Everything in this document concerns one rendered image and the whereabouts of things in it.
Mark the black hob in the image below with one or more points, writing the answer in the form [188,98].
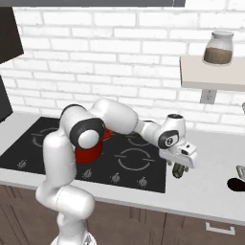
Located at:
[134,166]

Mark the grey hob knob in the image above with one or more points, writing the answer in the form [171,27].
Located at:
[115,177]
[142,182]
[86,173]
[21,164]

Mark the beige wall shelf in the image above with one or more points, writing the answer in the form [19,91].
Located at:
[210,75]

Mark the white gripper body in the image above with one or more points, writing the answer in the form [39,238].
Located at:
[178,158]

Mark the green cucumber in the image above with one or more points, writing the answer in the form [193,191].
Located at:
[178,171]

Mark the dark wall cupboard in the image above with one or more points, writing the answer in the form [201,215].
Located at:
[89,3]

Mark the glass jar with brown contents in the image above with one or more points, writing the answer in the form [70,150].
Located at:
[218,51]

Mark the brown cupboard door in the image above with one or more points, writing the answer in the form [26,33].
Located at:
[127,225]
[19,217]

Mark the dark appliance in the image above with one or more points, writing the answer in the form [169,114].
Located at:
[4,102]

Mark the grey spatula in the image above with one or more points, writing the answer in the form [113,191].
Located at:
[241,171]

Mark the red pot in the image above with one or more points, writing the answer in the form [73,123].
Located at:
[91,154]

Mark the dark avocado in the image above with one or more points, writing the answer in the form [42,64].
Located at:
[236,185]

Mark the grey wall socket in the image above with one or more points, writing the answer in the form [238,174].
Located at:
[208,96]

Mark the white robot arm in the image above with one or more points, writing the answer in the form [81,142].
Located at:
[63,166]

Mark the dark range hood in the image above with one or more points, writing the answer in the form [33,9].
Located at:
[8,35]

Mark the brown drawer front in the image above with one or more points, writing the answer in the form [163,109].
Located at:
[191,231]

